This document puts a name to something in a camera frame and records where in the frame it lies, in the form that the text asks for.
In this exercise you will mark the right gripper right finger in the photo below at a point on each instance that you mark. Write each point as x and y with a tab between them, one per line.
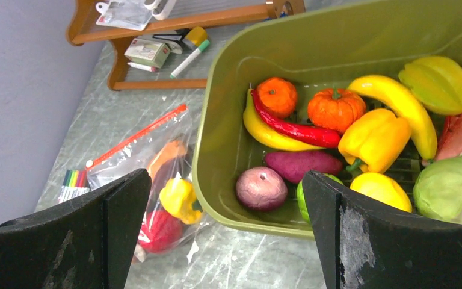
363	243

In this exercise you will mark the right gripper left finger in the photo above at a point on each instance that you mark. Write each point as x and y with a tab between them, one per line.
85	242

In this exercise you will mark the red pomegranate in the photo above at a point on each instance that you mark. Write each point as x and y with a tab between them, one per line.
159	231

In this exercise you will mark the clear zip top bag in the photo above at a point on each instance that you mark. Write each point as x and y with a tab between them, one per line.
136	152

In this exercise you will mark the yellow bell pepper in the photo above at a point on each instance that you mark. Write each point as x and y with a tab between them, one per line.
177	198

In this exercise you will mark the papaya slice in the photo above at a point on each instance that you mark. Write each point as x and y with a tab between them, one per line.
165	164

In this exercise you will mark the yellow lemon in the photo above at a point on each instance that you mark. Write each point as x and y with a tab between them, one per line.
383	189

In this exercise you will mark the colored marker pack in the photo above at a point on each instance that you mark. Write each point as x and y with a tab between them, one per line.
74	184

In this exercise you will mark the green lime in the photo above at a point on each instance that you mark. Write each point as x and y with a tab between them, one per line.
301	198

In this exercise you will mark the green cabbage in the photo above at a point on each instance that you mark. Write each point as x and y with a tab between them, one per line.
437	191

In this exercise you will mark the orange bell pepper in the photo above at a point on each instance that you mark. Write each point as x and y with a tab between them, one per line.
373	142

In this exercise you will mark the purple sweet potato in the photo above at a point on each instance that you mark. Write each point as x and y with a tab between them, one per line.
292	166

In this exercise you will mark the purple onion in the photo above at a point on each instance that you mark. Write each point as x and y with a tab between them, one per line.
261	188

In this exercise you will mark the red chili pepper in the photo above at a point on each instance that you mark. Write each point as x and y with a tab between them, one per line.
309	135

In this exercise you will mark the orange mini pumpkin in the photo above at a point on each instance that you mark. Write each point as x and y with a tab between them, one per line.
335	109

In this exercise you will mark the yellow banana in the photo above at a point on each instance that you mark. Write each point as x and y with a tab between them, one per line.
265	135
404	104

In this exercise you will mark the small orange tangerine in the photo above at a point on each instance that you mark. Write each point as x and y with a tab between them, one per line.
279	96

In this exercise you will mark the yellow green starfruit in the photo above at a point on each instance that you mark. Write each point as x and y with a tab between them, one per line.
436	81

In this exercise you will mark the white box lower shelf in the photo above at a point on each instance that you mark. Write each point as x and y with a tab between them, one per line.
147	52

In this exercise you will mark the olive green plastic bin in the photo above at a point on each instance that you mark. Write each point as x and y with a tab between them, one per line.
326	47

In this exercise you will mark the wooden shelf rack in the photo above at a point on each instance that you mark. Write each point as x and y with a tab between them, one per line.
83	29

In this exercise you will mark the white marker pen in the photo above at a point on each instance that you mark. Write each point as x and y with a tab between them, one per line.
189	59

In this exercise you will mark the packaged item on shelf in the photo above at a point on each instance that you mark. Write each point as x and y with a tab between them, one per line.
132	15

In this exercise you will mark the yellow sharpener under shelf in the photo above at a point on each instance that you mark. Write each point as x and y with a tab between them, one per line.
195	37

